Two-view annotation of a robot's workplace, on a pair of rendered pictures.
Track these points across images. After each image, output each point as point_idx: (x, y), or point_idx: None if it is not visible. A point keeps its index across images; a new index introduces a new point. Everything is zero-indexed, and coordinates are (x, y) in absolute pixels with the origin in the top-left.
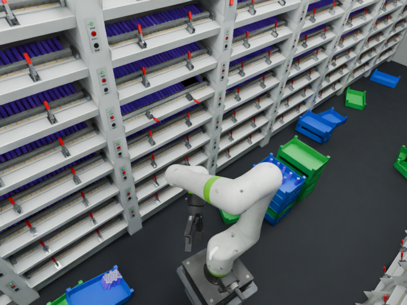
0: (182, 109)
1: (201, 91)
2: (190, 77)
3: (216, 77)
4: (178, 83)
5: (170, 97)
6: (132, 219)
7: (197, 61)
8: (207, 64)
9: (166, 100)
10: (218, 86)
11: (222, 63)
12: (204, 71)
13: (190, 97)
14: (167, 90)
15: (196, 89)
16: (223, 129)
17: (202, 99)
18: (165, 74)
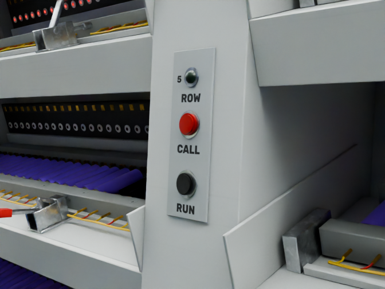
0: (9, 253)
1: (117, 237)
2: (43, 91)
3: (147, 161)
4: (116, 174)
5: (24, 182)
6: None
7: (112, 39)
8: (103, 42)
9: (7, 181)
10: (167, 256)
11: (181, 62)
12: (97, 84)
13: (36, 208)
14: (66, 171)
15: (105, 214)
16: None
17: (84, 280)
18: (8, 56)
